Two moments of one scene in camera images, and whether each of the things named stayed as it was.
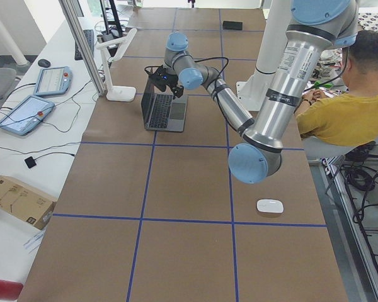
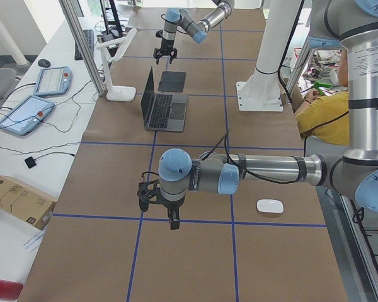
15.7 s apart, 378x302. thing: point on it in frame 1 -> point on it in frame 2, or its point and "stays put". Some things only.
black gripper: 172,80 -> 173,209
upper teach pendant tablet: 53,81 stays put
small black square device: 30,162 stays put
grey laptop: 161,111 stays put
